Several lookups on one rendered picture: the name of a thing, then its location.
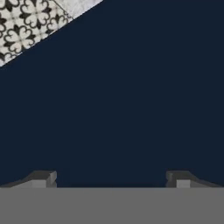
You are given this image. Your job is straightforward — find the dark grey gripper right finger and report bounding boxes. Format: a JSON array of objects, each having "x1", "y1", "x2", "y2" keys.
[{"x1": 165, "y1": 170, "x2": 224, "y2": 189}]

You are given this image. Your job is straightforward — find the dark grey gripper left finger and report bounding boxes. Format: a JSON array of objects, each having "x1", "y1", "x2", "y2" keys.
[{"x1": 0, "y1": 170, "x2": 58, "y2": 189}]

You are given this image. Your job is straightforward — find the dark navy cabinet front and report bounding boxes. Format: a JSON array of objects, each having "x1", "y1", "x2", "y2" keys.
[{"x1": 0, "y1": 0, "x2": 224, "y2": 189}]

